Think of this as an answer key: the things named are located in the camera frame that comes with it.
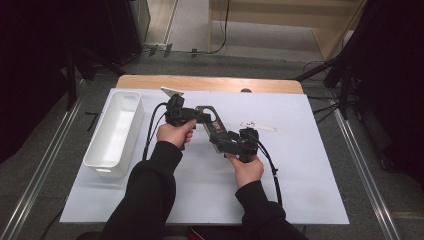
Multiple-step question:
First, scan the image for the person's right hand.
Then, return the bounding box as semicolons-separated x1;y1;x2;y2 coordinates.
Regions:
225;152;265;190

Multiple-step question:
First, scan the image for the white plastic bin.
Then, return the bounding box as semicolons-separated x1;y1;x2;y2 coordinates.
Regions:
83;90;145;178

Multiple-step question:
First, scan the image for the metal floor rail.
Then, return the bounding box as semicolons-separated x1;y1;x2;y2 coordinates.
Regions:
333;109;401;240
0;96;84;240

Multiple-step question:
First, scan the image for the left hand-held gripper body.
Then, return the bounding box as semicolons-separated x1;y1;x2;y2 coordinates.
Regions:
160;86;199;128

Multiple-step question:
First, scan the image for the person's lap dark clothing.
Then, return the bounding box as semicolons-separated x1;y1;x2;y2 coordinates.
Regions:
168;224;248;240

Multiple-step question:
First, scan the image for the person's left hand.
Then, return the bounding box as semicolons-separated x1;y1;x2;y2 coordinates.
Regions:
156;118;198;149

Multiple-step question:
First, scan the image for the black cabinet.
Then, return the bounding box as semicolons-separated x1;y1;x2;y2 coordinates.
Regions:
103;0;144;66

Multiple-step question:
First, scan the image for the dark curtain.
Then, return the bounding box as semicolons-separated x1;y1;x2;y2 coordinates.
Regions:
349;0;424;184
0;0;111;164

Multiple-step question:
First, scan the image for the red cloth piece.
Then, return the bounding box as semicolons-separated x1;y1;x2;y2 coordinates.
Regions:
188;227;209;240

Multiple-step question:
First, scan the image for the wooden table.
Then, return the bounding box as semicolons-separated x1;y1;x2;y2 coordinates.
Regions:
115;74;304;95

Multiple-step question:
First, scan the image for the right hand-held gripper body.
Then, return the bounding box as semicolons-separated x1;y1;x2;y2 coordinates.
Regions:
229;121;278;164

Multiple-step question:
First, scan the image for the black hanging cable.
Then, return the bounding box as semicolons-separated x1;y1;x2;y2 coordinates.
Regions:
210;0;232;54

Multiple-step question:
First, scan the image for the black floor cable bundle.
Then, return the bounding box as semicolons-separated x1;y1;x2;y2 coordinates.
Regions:
301;59;344;125

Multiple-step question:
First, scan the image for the black metal stand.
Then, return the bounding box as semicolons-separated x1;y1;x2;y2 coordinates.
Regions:
64;46;126;111
294;56;359;121

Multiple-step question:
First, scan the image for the light wooden frame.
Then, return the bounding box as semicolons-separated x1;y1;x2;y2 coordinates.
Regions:
208;0;368;61

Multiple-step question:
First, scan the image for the thin black floor cable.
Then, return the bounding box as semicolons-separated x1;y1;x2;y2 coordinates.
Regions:
39;209;66;240

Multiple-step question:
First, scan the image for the patterned phone case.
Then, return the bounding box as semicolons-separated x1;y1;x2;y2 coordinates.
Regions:
194;105;234;154

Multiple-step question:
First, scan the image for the white table board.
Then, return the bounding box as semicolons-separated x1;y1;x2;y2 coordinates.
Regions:
59;88;350;226

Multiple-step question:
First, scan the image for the right hand-held gripper black cable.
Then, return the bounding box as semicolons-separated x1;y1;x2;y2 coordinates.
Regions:
256;138;284;208

